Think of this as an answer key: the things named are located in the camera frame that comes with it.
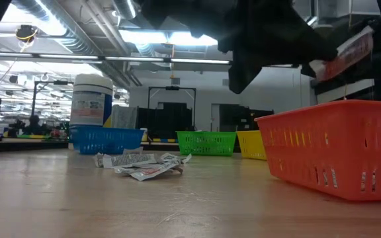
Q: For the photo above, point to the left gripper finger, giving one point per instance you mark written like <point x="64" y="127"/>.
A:
<point x="316" y="46"/>
<point x="309" y="71"/>

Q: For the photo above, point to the orange label white packet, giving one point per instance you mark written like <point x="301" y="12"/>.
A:
<point x="349" y="56"/>
<point x="151" y="172"/>

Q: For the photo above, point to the white ceiling unit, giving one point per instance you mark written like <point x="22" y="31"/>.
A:
<point x="342" y="10"/>

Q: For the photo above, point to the orange plastic basket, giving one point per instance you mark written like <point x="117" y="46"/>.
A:
<point x="326" y="148"/>

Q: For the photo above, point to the yellow plastic basket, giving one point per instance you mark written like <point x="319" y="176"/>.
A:
<point x="251" y="145"/>

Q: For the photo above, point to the white door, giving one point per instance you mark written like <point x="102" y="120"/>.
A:
<point x="215" y="117"/>

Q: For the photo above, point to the green plastic basket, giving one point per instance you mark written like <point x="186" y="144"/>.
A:
<point x="207" y="143"/>

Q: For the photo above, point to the black cabinet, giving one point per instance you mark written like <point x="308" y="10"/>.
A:
<point x="170" y="119"/>

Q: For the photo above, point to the long ceiling light bar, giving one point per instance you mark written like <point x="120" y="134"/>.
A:
<point x="134" y="59"/>

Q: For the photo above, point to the yellow black striped bar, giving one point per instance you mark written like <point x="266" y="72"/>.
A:
<point x="160" y="140"/>

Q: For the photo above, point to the crumpled grey print packet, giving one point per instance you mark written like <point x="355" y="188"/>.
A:
<point x="174" y="157"/>

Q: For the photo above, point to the small white bottle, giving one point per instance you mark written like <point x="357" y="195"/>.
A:
<point x="144" y="132"/>

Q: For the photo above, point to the grey cloth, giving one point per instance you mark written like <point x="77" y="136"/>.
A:
<point x="124" y="117"/>

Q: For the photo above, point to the white wipes canister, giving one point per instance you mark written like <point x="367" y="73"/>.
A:
<point x="91" y="99"/>

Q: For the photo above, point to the black text white packet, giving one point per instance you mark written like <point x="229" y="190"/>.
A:
<point x="127" y="160"/>

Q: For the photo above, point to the blue plastic basket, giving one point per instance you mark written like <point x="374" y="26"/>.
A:
<point x="104" y="139"/>

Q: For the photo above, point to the black yellow ceiling reel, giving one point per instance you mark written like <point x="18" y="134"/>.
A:
<point x="26" y="32"/>

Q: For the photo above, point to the person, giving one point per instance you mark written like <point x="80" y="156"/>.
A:
<point x="35" y="127"/>

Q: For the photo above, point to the green yellow strip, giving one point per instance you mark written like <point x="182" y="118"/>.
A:
<point x="31" y="136"/>

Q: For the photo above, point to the grey wall vent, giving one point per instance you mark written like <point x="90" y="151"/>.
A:
<point x="225" y="82"/>
<point x="175" y="81"/>

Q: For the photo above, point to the black metal frame stand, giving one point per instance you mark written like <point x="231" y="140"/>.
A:
<point x="60" y="82"/>
<point x="172" y="88"/>

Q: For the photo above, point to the small silver ventilation duct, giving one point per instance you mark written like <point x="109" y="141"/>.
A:
<point x="124" y="8"/>

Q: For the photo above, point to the large silver ventilation duct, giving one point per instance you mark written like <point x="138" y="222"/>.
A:
<point x="78" y="36"/>

